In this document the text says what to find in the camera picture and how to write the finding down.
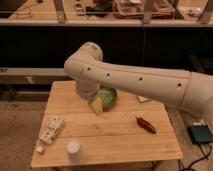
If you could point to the white cylindrical wrist gripper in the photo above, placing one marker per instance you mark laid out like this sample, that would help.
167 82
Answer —
88 90

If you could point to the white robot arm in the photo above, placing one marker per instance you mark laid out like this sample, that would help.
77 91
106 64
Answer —
188 91

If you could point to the green bowl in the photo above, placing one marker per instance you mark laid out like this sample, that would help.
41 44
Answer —
108 96

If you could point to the wooden folding table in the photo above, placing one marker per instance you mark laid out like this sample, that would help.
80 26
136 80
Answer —
110 138

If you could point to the white card on table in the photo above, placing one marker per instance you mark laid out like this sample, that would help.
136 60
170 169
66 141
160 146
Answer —
143 99

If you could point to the white paper cup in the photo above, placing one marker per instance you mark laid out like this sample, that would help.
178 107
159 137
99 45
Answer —
74 150

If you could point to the red-brown sausage toy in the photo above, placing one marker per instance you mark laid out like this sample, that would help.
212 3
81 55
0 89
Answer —
145 125

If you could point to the small white cube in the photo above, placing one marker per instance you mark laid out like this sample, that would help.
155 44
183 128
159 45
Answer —
40 149

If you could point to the black tool on bench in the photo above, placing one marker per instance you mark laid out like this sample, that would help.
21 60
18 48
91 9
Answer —
100 10

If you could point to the brown tray of parts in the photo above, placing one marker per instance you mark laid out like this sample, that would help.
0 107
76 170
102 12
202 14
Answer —
135 9

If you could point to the black foot pedal box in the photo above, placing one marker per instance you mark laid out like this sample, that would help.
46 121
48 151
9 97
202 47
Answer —
200 134

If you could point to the long workbench shelf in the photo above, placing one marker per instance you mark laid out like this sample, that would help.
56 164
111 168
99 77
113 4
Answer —
189 13

